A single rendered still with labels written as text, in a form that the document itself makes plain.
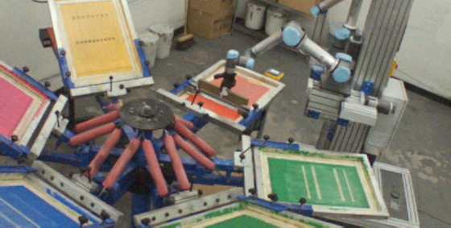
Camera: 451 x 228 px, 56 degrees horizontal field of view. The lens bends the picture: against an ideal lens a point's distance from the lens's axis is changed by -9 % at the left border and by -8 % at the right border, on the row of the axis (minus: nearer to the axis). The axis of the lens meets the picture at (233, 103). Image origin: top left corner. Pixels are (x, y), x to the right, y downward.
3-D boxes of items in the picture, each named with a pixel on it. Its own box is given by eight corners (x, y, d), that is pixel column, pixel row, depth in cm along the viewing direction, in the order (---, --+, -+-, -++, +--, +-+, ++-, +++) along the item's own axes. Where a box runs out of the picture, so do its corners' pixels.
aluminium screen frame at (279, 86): (221, 63, 389) (222, 59, 387) (284, 89, 369) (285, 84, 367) (167, 100, 327) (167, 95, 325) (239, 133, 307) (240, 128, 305)
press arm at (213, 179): (340, 191, 285) (343, 184, 282) (341, 197, 280) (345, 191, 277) (143, 171, 272) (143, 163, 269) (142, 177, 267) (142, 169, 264)
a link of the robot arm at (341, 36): (329, 43, 360) (333, 28, 353) (336, 39, 370) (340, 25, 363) (342, 49, 355) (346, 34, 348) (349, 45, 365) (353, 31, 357)
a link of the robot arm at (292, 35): (353, 66, 309) (291, 18, 303) (353, 75, 296) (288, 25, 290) (343, 78, 315) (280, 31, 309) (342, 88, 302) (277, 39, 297)
